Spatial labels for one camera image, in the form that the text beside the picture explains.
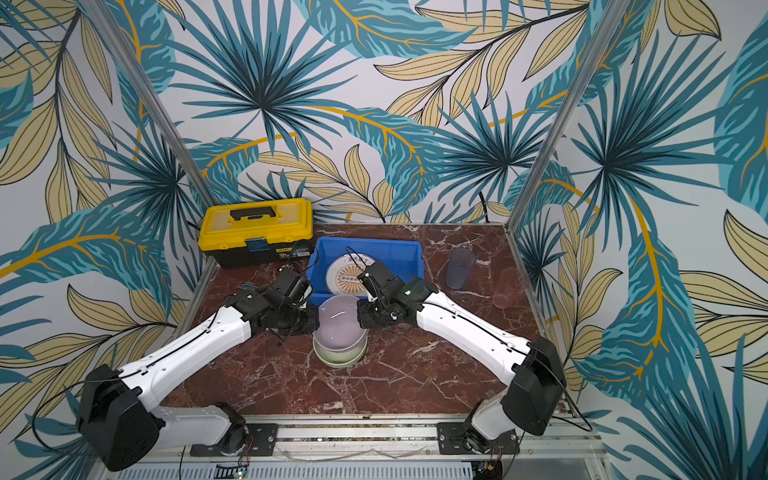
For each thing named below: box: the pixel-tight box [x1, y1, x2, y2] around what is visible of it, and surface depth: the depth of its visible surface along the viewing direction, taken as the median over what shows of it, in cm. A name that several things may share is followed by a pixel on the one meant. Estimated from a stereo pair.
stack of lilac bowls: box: [313, 295, 367, 351], surface depth 82 cm
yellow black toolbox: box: [198, 198, 315, 268], surface depth 99 cm
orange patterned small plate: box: [326, 252, 376, 295], surface depth 103 cm
